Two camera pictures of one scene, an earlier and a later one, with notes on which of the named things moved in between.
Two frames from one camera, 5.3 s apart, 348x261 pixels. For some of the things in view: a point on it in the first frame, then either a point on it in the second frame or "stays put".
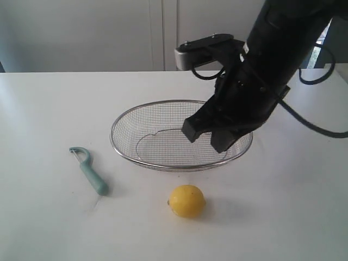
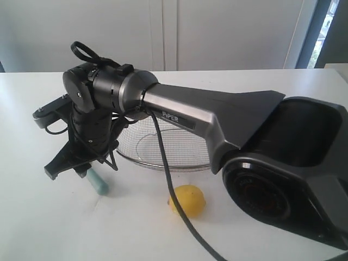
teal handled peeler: x=89 y=170 stays put
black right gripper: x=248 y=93 → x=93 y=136
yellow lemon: x=187 y=201 stays put
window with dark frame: x=334 y=37 stays put
